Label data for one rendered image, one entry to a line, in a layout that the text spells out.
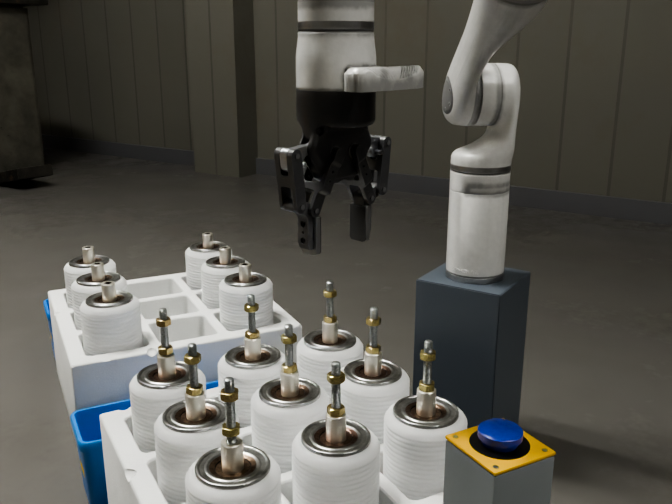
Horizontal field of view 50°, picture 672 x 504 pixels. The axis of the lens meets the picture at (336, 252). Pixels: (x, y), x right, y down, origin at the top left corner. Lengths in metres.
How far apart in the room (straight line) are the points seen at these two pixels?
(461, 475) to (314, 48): 0.40
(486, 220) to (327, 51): 0.53
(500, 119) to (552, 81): 1.92
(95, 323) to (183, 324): 0.19
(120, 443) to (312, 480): 0.29
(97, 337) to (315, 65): 0.71
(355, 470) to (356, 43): 0.42
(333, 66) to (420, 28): 2.58
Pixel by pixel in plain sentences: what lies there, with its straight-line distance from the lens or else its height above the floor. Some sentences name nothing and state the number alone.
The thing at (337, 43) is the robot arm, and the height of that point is 0.66.
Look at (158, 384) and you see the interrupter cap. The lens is 0.94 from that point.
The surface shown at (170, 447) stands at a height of 0.24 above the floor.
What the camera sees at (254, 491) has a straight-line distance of 0.74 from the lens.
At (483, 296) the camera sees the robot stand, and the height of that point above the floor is 0.29.
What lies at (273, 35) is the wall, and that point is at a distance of 3.66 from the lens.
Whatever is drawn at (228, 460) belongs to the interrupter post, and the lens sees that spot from 0.75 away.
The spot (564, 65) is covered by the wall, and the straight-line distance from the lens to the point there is 3.01.
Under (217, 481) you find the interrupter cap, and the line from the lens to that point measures 0.75.
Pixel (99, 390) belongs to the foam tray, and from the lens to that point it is 1.23.
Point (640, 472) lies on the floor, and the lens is 1.31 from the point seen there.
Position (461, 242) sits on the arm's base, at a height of 0.36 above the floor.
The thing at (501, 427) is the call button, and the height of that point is 0.33.
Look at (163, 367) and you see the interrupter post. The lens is 0.95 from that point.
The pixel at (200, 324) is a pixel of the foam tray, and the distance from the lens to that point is 1.36.
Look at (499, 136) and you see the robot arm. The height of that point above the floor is 0.53.
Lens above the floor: 0.67
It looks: 16 degrees down
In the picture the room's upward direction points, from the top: straight up
